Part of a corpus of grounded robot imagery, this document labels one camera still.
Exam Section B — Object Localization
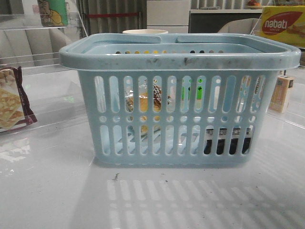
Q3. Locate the bread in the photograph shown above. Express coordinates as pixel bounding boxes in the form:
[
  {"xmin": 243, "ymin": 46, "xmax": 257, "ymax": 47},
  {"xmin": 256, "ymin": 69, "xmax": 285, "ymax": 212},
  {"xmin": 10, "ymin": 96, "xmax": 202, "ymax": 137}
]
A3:
[{"xmin": 125, "ymin": 76, "xmax": 162, "ymax": 136}]

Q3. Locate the light blue plastic basket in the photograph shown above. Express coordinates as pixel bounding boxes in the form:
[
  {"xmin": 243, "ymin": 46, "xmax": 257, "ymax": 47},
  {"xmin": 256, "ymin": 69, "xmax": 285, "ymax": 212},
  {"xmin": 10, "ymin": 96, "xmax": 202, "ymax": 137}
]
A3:
[{"xmin": 59, "ymin": 33, "xmax": 301, "ymax": 166}]

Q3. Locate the white paper cup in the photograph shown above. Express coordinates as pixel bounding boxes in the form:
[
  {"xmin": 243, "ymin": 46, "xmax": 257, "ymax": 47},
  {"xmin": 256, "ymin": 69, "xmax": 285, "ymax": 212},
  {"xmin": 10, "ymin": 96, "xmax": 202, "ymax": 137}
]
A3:
[{"xmin": 122, "ymin": 29, "xmax": 168, "ymax": 35}]

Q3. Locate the white cabinet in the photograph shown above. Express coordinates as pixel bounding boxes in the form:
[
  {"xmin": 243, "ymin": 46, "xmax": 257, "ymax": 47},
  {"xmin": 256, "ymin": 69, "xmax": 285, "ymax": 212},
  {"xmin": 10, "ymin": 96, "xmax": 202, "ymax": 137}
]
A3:
[{"xmin": 146, "ymin": 0, "xmax": 191, "ymax": 33}]

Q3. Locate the clear acrylic left shelf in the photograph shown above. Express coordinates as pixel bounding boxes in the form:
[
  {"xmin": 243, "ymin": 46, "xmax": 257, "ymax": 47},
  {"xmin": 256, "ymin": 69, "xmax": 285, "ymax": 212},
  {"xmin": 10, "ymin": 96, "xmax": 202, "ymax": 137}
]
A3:
[{"xmin": 0, "ymin": 12, "xmax": 89, "ymax": 154}]

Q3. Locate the clear acrylic shelf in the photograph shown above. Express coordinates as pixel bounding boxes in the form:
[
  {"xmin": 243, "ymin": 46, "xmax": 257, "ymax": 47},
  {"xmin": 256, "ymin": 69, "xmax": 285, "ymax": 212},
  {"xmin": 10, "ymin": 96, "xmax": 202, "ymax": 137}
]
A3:
[
  {"xmin": 247, "ymin": 11, "xmax": 305, "ymax": 127},
  {"xmin": 0, "ymin": 12, "xmax": 89, "ymax": 154}
]

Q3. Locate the small beige carton box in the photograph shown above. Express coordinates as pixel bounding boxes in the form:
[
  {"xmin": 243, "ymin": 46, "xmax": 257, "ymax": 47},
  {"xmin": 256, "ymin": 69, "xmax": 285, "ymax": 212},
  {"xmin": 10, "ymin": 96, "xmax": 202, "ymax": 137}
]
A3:
[{"xmin": 269, "ymin": 75, "xmax": 295, "ymax": 114}]

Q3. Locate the clear acrylic right shelf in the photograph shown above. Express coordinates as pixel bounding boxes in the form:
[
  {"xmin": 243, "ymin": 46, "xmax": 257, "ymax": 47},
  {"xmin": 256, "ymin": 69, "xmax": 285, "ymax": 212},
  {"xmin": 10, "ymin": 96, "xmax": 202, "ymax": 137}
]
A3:
[{"xmin": 247, "ymin": 11, "xmax": 305, "ymax": 127}]

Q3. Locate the maroon almond cracker packet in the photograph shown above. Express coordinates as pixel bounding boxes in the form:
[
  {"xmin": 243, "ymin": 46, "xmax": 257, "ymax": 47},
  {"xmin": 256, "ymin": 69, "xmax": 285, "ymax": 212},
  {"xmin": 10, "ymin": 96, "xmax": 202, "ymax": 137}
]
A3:
[{"xmin": 0, "ymin": 67, "xmax": 37, "ymax": 133}]

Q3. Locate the green cartoon snack bag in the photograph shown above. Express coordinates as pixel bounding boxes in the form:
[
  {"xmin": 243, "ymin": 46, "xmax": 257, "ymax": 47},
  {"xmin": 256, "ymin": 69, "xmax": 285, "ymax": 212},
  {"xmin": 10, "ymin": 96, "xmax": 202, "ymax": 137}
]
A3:
[{"xmin": 37, "ymin": 0, "xmax": 68, "ymax": 27}]

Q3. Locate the yellow nabati wafer box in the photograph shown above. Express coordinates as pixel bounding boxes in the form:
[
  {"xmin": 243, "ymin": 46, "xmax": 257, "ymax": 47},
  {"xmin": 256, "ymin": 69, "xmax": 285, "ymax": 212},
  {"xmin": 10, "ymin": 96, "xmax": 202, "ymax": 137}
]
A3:
[{"xmin": 256, "ymin": 5, "xmax": 305, "ymax": 48}]

